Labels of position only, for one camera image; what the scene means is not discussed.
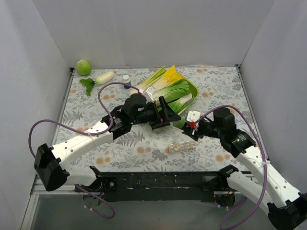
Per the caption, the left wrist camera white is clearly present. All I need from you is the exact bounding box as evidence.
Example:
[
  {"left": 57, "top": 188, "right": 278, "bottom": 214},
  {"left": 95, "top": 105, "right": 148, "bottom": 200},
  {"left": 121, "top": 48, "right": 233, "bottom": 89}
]
[{"left": 143, "top": 86, "right": 155, "bottom": 102}]

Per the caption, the white blue pill bottle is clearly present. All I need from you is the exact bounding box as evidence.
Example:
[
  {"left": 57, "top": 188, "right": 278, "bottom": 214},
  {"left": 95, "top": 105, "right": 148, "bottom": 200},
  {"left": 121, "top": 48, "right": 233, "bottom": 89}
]
[{"left": 122, "top": 74, "right": 131, "bottom": 89}]

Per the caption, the green napa cabbage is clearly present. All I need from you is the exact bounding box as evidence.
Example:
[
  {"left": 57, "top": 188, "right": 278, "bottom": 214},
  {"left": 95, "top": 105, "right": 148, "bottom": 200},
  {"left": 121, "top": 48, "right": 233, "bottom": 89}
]
[{"left": 153, "top": 80, "right": 191, "bottom": 103}]

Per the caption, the green pill bottle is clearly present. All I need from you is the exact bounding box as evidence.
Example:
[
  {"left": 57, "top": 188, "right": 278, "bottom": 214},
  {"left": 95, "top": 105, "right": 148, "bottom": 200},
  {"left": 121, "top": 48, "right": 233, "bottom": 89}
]
[{"left": 172, "top": 117, "right": 185, "bottom": 129}]

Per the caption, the white radish with leaves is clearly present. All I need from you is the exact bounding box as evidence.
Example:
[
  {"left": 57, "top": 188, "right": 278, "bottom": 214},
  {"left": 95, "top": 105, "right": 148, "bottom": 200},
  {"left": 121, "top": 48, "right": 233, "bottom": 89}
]
[{"left": 79, "top": 71, "right": 115, "bottom": 96}]

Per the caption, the green round cabbage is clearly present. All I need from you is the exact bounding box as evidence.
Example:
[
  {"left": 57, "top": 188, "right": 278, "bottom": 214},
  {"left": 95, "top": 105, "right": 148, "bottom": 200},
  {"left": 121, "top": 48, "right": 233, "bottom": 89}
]
[{"left": 76, "top": 59, "right": 92, "bottom": 76}]

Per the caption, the floral patterned table mat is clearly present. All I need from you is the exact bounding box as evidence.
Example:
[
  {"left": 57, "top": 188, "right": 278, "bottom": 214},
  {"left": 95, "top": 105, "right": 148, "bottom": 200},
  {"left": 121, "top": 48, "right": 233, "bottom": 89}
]
[{"left": 55, "top": 66, "right": 255, "bottom": 172}]

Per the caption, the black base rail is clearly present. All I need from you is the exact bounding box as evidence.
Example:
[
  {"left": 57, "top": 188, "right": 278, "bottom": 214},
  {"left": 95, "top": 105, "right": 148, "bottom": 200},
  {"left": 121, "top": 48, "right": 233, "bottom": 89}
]
[{"left": 74, "top": 172, "right": 236, "bottom": 206}]

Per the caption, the purple cable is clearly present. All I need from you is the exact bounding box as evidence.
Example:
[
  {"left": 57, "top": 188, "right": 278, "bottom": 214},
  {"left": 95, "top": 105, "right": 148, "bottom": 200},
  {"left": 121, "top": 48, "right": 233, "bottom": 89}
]
[
  {"left": 28, "top": 82, "right": 147, "bottom": 219},
  {"left": 195, "top": 104, "right": 269, "bottom": 230}
]

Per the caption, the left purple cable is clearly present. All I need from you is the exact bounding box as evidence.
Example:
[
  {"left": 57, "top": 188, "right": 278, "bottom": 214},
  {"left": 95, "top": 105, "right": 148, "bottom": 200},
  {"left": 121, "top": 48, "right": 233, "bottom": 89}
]
[{"left": 28, "top": 82, "right": 147, "bottom": 219}]

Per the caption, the bok choy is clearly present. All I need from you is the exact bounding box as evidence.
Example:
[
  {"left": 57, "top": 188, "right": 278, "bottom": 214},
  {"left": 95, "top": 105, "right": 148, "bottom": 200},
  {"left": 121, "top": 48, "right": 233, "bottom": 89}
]
[{"left": 168, "top": 93, "right": 193, "bottom": 114}]

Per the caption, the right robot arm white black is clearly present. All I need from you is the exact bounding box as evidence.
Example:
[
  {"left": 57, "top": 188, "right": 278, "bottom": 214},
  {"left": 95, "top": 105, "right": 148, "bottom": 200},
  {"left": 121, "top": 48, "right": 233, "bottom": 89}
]
[{"left": 181, "top": 105, "right": 307, "bottom": 230}]

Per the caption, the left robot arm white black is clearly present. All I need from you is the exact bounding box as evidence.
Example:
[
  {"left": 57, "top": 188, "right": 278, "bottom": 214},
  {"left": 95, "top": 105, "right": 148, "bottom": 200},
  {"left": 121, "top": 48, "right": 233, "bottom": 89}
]
[{"left": 34, "top": 94, "right": 181, "bottom": 192}]

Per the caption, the leek white green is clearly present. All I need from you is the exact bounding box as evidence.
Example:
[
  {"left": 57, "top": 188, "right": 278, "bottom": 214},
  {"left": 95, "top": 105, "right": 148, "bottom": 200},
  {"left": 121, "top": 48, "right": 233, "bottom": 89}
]
[{"left": 136, "top": 67, "right": 166, "bottom": 92}]

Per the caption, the green plastic tray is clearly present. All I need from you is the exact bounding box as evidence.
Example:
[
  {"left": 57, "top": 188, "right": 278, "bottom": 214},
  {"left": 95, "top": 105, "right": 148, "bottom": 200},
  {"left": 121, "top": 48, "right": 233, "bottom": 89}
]
[{"left": 179, "top": 79, "right": 199, "bottom": 115}]

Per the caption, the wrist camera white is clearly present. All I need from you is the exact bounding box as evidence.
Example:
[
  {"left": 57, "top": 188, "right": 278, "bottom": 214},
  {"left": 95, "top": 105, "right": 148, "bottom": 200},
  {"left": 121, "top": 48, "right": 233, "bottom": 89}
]
[
  {"left": 143, "top": 86, "right": 155, "bottom": 102},
  {"left": 186, "top": 111, "right": 201, "bottom": 127}
]

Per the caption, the clear weekly pill organizer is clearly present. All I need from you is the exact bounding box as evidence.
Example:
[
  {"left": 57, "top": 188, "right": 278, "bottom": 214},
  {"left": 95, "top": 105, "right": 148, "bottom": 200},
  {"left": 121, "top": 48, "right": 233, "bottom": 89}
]
[{"left": 167, "top": 141, "right": 196, "bottom": 153}]

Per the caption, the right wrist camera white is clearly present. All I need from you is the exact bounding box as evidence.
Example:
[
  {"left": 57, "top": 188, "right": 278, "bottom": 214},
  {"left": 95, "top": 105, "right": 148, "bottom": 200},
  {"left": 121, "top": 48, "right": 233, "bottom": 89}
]
[{"left": 186, "top": 111, "right": 201, "bottom": 127}]

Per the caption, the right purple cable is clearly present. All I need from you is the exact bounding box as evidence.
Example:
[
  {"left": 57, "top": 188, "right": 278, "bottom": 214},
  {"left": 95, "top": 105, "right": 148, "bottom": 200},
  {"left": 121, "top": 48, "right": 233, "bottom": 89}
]
[{"left": 195, "top": 104, "right": 269, "bottom": 230}]

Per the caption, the yellow napa cabbage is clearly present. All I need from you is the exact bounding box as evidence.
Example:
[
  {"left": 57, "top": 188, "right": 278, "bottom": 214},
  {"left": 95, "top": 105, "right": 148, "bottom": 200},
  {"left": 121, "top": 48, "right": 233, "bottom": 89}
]
[{"left": 160, "top": 65, "right": 185, "bottom": 87}]

